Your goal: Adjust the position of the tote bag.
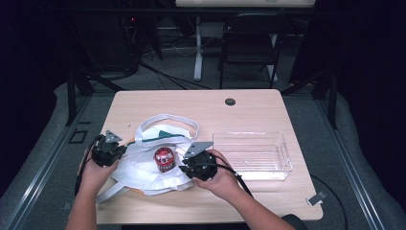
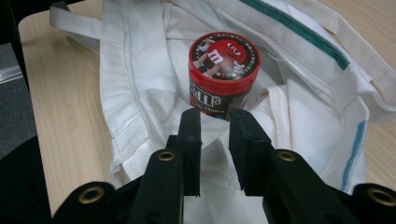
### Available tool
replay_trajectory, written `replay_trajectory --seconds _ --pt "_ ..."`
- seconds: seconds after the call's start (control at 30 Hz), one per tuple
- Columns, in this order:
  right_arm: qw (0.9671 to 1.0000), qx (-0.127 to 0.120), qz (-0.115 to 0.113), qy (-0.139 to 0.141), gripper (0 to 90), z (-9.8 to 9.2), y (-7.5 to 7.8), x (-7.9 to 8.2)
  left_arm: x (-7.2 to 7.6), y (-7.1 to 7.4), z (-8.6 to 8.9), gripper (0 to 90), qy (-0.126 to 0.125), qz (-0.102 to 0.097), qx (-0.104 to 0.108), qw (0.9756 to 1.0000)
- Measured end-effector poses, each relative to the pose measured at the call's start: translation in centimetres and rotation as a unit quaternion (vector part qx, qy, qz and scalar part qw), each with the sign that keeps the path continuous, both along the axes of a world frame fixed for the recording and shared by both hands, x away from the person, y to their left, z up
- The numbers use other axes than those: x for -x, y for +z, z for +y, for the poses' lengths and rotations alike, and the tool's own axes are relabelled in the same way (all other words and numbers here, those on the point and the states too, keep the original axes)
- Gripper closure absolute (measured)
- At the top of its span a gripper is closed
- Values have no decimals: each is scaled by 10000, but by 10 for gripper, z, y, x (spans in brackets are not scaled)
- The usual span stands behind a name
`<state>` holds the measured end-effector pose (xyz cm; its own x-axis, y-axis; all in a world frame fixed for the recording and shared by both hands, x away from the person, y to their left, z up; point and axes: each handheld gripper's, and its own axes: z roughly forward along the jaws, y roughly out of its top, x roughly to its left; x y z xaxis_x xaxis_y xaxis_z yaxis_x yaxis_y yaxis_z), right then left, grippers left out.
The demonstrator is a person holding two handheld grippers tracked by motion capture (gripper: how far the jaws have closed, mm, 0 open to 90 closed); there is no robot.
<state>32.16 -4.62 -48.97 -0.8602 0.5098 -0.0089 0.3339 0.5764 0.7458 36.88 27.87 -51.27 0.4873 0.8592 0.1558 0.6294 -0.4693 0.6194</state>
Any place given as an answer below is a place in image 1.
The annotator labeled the clear plastic tray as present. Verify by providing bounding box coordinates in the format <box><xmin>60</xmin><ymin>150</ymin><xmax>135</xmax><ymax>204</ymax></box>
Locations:
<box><xmin>212</xmin><ymin>131</ymin><xmax>294</xmax><ymax>182</ymax></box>

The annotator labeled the white patterned tote bag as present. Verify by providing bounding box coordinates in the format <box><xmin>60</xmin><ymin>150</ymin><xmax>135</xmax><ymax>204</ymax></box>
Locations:
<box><xmin>95</xmin><ymin>113</ymin><xmax>201</xmax><ymax>205</ymax></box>

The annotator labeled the white table leg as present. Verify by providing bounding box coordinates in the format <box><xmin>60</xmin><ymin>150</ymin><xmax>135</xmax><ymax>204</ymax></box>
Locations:
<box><xmin>193</xmin><ymin>15</ymin><xmax>204</xmax><ymax>81</ymax></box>

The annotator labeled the hand-held gripper cable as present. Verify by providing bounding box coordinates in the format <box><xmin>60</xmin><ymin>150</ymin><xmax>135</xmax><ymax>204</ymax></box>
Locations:
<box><xmin>75</xmin><ymin>135</ymin><xmax>103</xmax><ymax>196</ymax></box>
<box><xmin>204</xmin><ymin>156</ymin><xmax>255</xmax><ymax>198</ymax></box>

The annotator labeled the person's right hand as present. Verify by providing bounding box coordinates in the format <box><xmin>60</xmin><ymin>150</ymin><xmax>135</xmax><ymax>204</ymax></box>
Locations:
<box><xmin>191</xmin><ymin>149</ymin><xmax>246</xmax><ymax>201</ymax></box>

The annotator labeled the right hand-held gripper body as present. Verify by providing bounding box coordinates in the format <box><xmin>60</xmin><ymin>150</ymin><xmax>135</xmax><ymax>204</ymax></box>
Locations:
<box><xmin>181</xmin><ymin>141</ymin><xmax>219</xmax><ymax>182</ymax></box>

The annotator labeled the black chair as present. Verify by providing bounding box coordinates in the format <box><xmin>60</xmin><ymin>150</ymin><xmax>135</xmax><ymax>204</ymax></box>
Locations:
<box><xmin>218</xmin><ymin>12</ymin><xmax>291</xmax><ymax>90</ymax></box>

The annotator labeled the person's dark clothed knee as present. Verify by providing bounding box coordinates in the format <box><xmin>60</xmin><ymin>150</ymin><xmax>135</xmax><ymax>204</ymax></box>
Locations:
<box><xmin>281</xmin><ymin>214</ymin><xmax>309</xmax><ymax>230</ymax></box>

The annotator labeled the red candy can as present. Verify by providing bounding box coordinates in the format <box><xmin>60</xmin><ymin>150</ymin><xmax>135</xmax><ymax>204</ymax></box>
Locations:
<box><xmin>153</xmin><ymin>147</ymin><xmax>177</xmax><ymax>173</ymax></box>

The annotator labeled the left hand-held gripper cable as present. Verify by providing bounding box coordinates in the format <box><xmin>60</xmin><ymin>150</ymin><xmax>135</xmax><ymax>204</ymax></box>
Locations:
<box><xmin>75</xmin><ymin>135</ymin><xmax>103</xmax><ymax>196</ymax></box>

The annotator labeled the aluminium floor rail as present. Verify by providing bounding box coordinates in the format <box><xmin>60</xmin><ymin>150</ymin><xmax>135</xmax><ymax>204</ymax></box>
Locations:
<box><xmin>314</xmin><ymin>95</ymin><xmax>387</xmax><ymax>230</ymax></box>
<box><xmin>0</xmin><ymin>95</ymin><xmax>94</xmax><ymax>230</ymax></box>

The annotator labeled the dark equipment with red light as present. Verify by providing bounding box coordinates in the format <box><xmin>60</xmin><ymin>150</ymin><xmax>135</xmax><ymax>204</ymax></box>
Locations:
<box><xmin>119</xmin><ymin>12</ymin><xmax>161</xmax><ymax>65</ymax></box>

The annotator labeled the right hand-held gripper cable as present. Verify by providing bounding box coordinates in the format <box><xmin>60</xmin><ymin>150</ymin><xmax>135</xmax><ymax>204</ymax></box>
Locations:
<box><xmin>204</xmin><ymin>156</ymin><xmax>255</xmax><ymax>198</ymax></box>

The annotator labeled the black floor cable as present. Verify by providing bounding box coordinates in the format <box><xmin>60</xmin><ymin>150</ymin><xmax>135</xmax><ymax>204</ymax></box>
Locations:
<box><xmin>310</xmin><ymin>174</ymin><xmax>350</xmax><ymax>230</ymax></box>
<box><xmin>140</xmin><ymin>61</ymin><xmax>213</xmax><ymax>91</ymax></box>

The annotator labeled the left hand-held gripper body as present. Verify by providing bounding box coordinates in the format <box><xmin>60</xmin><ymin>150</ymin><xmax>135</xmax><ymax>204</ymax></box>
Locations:
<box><xmin>90</xmin><ymin>129</ymin><xmax>128</xmax><ymax>168</ymax></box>

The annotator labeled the person's left hand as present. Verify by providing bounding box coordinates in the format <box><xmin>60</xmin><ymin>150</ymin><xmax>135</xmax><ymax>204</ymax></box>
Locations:
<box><xmin>78</xmin><ymin>149</ymin><xmax>121</xmax><ymax>194</ymax></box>

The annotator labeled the black metal stand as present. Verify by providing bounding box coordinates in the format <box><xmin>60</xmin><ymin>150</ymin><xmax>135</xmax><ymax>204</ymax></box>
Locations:
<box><xmin>281</xmin><ymin>68</ymin><xmax>339</xmax><ymax>130</ymax></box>
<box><xmin>65</xmin><ymin>68</ymin><xmax>125</xmax><ymax>127</ymax></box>

